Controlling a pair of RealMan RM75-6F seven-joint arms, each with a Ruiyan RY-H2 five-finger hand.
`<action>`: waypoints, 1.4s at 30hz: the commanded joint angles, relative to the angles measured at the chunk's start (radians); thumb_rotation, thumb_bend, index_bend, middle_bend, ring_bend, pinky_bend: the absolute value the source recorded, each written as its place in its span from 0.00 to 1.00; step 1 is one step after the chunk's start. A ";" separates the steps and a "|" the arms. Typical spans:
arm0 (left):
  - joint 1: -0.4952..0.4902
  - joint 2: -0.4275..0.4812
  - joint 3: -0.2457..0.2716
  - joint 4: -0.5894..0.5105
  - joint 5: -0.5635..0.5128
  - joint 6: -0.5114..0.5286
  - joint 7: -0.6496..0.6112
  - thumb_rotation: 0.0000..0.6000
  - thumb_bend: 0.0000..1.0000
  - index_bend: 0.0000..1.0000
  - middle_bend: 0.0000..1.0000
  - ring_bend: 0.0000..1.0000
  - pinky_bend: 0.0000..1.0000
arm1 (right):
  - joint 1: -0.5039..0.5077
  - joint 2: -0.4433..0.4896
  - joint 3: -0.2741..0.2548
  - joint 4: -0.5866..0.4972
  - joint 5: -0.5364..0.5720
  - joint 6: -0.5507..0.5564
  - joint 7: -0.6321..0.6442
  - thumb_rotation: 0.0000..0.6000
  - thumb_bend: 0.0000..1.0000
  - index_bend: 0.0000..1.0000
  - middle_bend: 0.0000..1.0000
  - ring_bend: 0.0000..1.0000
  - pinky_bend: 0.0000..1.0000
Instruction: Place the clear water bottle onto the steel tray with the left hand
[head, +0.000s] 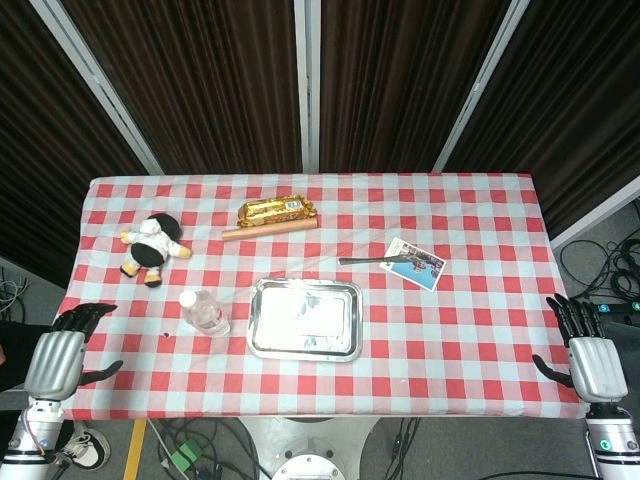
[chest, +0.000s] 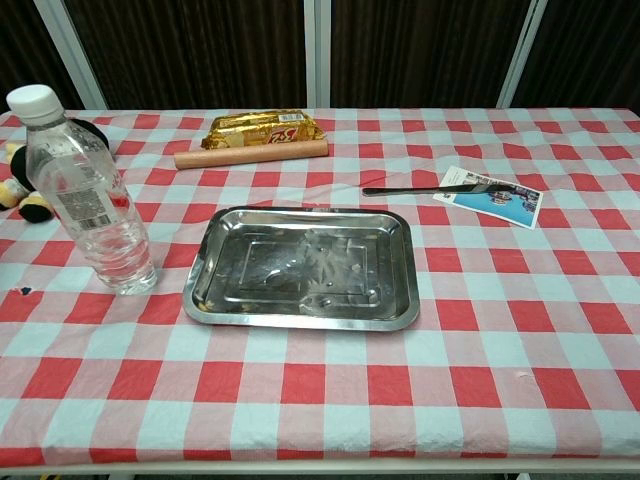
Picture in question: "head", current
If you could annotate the green box on floor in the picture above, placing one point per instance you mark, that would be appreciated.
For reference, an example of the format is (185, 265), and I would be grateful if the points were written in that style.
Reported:
(186, 454)

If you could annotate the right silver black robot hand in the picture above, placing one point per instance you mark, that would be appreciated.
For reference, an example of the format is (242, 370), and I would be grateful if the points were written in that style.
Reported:
(597, 370)

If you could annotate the red white checked tablecloth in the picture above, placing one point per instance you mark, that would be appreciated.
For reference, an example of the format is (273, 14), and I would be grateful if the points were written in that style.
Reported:
(450, 350)

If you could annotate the dark brown ribbed partition panel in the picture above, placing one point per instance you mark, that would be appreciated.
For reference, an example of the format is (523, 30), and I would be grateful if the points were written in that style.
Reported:
(575, 100)
(210, 85)
(390, 85)
(40, 150)

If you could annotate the person dark trouser leg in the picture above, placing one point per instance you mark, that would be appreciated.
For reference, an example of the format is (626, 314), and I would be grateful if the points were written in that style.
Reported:
(15, 350)

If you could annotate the white black sneaker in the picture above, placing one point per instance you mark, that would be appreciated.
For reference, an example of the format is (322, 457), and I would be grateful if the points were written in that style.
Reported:
(90, 450)

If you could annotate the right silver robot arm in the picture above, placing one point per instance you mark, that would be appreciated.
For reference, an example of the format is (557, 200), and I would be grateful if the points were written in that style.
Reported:
(612, 442)

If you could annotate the gold foil snack package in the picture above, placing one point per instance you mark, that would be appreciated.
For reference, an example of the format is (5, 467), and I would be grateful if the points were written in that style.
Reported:
(272, 210)

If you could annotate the black power strip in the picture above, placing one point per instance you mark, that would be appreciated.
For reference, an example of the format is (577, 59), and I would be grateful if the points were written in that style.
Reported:
(620, 308)

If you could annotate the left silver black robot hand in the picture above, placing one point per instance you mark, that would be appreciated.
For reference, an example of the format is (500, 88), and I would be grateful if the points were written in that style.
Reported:
(52, 365)

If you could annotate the brown wooden rolling pin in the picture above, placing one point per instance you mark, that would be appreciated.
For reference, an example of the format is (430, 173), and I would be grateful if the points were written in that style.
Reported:
(270, 230)

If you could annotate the black white plush penguin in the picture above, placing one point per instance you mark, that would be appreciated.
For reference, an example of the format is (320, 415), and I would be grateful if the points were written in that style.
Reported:
(150, 245)

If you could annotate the stainless steel rectangular tray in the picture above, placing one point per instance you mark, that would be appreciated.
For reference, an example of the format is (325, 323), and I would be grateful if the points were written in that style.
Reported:
(305, 320)

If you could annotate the blue picture postcard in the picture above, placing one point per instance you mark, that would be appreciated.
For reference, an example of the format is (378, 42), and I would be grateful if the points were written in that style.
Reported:
(420, 275)

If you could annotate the transparent plastic water bottle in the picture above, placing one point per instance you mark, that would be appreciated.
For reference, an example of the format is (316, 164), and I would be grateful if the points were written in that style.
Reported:
(207, 315)

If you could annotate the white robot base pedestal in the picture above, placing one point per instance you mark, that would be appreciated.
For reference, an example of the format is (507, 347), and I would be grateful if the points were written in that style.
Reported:
(305, 445)

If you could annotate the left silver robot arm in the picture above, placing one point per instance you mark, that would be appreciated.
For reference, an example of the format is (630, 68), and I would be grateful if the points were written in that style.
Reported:
(30, 432)

